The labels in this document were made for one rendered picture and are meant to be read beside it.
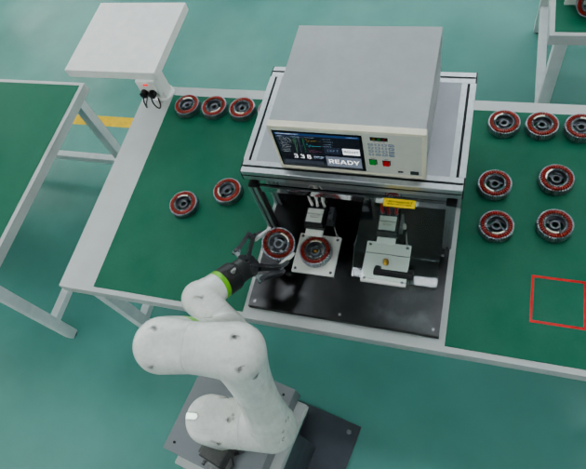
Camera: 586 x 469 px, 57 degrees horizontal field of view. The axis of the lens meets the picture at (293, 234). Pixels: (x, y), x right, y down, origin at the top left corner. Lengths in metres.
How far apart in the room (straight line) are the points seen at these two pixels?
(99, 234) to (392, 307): 1.20
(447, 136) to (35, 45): 3.59
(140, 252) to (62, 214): 1.41
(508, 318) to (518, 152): 0.64
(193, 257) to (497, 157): 1.17
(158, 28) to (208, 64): 1.65
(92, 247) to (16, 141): 0.78
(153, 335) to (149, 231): 1.08
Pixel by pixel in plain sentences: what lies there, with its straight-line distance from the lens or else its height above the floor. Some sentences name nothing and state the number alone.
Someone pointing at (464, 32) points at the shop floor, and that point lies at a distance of 3.63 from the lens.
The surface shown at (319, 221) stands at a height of 0.92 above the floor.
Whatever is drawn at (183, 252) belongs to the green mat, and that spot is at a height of 0.75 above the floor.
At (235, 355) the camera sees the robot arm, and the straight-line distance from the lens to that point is 1.09.
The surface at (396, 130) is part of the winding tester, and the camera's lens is 1.45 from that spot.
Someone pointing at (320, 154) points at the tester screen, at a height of 1.20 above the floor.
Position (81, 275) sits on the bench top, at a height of 0.75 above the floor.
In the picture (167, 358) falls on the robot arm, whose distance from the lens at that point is 1.14.
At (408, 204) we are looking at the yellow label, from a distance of 1.62.
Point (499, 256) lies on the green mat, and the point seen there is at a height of 0.75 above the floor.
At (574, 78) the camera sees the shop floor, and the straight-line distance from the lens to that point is 3.43.
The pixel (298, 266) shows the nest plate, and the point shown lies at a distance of 1.88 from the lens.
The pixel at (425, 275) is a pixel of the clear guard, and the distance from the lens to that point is 1.56.
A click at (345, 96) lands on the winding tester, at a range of 1.55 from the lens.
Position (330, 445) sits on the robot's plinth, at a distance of 2.48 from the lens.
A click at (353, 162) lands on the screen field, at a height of 1.17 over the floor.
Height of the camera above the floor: 2.46
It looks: 60 degrees down
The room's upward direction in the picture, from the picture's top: 23 degrees counter-clockwise
